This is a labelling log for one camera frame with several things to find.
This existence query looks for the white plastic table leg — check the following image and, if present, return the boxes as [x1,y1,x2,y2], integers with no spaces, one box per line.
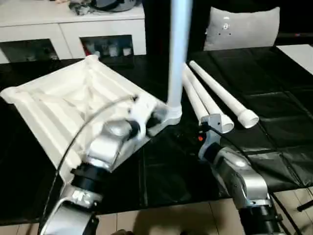
[189,60,260,130]
[166,0,194,117]
[182,64,211,123]
[184,64,235,135]

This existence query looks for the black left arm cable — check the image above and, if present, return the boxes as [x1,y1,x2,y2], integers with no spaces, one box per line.
[39,94,139,235]

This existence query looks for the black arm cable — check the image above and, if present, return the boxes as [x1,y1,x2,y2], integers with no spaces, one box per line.
[200,122,304,235]
[39,94,139,235]

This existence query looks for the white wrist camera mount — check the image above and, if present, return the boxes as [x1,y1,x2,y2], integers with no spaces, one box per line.
[129,96,158,141]
[199,114,228,160]

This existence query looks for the black floor stand foot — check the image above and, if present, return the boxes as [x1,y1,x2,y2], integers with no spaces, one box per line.
[296,201,313,212]

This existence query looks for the black work mat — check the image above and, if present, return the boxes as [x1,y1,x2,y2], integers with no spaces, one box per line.
[0,45,313,218]

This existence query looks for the white flat board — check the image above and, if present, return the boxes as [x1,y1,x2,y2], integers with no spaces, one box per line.
[277,44,313,72]

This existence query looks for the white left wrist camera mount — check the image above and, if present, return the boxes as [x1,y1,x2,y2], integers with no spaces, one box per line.
[129,96,158,141]

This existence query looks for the grey cushion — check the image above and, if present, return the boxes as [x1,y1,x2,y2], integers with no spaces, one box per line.
[204,6,281,51]

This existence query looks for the black tangled clutter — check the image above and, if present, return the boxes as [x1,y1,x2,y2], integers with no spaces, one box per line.
[69,0,95,16]

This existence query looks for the white plastic table top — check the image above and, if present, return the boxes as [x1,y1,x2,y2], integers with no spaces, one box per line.
[0,55,183,185]

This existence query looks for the black sofa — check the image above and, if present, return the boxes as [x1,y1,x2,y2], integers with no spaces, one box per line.
[144,0,313,52]

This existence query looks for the white sideboard cabinet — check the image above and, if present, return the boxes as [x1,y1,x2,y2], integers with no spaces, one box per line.
[0,0,147,65]

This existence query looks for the grey helmet with black strap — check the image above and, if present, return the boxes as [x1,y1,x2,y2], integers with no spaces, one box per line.
[94,0,137,12]

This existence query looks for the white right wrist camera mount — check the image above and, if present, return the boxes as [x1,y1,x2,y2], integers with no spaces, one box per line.
[199,114,228,160]

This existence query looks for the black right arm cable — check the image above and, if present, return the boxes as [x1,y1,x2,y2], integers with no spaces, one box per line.
[200,122,304,235]

